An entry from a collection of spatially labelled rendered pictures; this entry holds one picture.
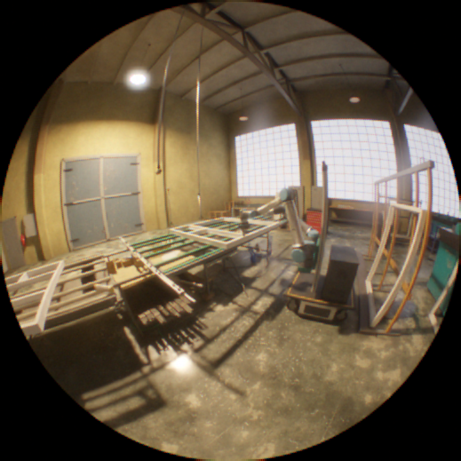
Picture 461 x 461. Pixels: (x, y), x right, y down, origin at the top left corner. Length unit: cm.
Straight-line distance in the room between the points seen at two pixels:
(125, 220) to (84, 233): 213
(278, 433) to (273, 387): 46
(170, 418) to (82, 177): 778
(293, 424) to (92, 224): 799
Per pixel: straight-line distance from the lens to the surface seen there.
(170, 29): 788
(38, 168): 811
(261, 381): 159
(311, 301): 192
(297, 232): 150
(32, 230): 819
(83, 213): 767
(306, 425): 157
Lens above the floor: 149
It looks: 13 degrees down
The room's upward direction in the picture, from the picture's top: 3 degrees counter-clockwise
